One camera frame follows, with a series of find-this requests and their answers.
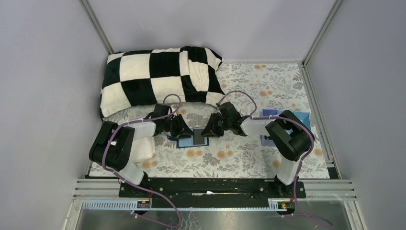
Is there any blue leather card holder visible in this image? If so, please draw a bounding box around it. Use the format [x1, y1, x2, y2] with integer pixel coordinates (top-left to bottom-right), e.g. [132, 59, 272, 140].
[167, 127, 210, 149]

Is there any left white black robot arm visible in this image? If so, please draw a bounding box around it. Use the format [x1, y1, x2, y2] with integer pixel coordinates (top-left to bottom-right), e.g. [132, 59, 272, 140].
[89, 103, 194, 185]

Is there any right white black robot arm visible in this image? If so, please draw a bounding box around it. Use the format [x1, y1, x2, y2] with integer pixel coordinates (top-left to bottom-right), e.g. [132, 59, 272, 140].
[202, 102, 314, 185]

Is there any folded white towel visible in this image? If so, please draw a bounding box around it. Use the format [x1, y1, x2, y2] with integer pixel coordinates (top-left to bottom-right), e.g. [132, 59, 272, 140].
[109, 122, 156, 165]

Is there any floral patterned bed sheet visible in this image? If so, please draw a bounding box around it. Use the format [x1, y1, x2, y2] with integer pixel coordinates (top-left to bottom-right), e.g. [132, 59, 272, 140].
[137, 63, 311, 178]

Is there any blue plastic compartment tray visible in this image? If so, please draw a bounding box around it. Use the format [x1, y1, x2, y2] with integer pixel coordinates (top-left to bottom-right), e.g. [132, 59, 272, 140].
[260, 108, 311, 147]

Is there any black white checkered pillow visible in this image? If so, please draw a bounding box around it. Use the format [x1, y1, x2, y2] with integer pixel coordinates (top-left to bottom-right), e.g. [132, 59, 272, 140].
[99, 46, 224, 119]

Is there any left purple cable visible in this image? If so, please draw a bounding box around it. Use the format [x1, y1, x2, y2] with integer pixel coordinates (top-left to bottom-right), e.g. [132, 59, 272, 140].
[101, 93, 183, 230]

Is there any purple cable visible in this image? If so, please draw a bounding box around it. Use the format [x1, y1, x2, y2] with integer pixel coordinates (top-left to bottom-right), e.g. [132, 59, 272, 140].
[101, 93, 183, 230]
[215, 91, 334, 230]

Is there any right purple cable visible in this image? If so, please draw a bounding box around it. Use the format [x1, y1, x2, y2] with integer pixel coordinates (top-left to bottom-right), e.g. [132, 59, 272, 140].
[215, 91, 334, 230]

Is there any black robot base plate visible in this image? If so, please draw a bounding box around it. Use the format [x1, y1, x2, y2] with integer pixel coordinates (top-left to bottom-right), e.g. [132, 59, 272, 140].
[119, 177, 306, 207]

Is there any slotted grey cable duct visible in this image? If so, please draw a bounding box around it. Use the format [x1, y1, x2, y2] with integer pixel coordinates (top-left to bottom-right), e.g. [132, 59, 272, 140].
[82, 199, 288, 212]

